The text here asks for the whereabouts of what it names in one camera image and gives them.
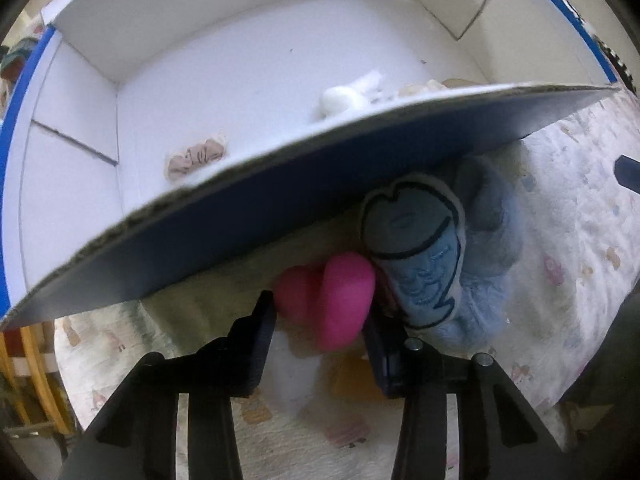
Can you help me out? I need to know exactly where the yellow wooden chair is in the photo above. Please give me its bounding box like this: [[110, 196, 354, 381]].
[[0, 326, 77, 442]]

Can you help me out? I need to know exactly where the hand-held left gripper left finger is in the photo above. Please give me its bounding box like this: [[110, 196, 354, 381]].
[[57, 290, 277, 480]]

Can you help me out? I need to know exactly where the pink heart plush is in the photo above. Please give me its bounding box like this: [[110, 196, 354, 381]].
[[274, 252, 377, 352]]

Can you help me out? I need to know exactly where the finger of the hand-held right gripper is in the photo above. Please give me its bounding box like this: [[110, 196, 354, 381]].
[[615, 156, 640, 186]]

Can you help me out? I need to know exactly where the white soft ball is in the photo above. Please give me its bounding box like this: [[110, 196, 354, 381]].
[[319, 71, 389, 120]]

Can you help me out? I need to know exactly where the beige lace scrunchie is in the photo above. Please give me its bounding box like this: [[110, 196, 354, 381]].
[[165, 132, 229, 181]]

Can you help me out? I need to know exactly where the blue plush doll black outline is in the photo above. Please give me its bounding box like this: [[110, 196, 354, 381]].
[[359, 172, 469, 331]]

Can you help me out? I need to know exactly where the blue cardboard shoe box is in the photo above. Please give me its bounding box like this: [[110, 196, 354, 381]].
[[0, 0, 623, 332]]

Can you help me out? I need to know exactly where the orange soft cylinder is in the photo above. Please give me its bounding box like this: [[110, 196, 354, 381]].
[[331, 355, 396, 404]]

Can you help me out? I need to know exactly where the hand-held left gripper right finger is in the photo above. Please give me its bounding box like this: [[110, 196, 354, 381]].
[[362, 312, 583, 480]]

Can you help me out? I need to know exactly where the pale lace scrunchie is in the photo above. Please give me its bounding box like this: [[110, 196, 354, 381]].
[[397, 78, 453, 100]]

